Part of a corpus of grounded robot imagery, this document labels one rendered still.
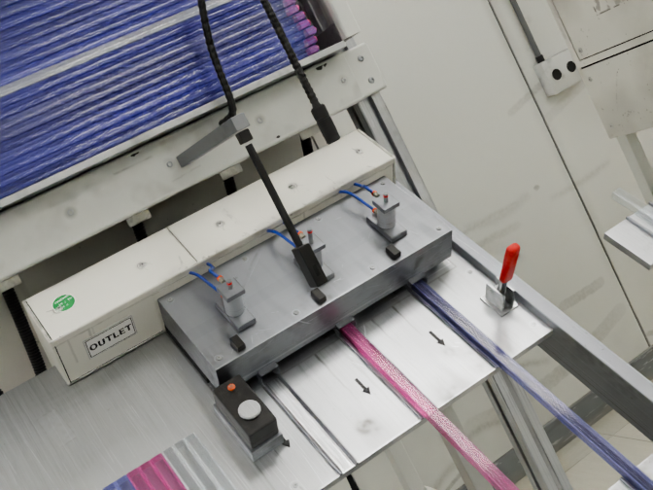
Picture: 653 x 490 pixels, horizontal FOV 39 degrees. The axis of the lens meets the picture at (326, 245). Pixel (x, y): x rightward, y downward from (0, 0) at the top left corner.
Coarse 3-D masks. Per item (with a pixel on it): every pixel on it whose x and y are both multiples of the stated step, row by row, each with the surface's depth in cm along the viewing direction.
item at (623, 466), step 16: (416, 288) 112; (432, 304) 110; (448, 304) 110; (448, 320) 109; (464, 320) 108; (480, 336) 106; (496, 352) 104; (512, 368) 102; (528, 384) 101; (544, 400) 99; (560, 416) 98; (576, 416) 97; (576, 432) 96; (592, 432) 96; (592, 448) 95; (608, 448) 94; (608, 464) 94; (624, 464) 93; (640, 480) 91
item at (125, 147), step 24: (336, 0) 117; (336, 24) 118; (336, 48) 117; (288, 72) 114; (240, 96) 113; (192, 120) 112; (120, 144) 106; (144, 144) 112; (72, 168) 103; (24, 192) 101
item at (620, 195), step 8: (616, 192) 114; (624, 192) 113; (616, 200) 114; (624, 200) 113; (632, 200) 112; (632, 208) 112; (640, 208) 111; (648, 208) 111; (640, 216) 112; (648, 216) 110
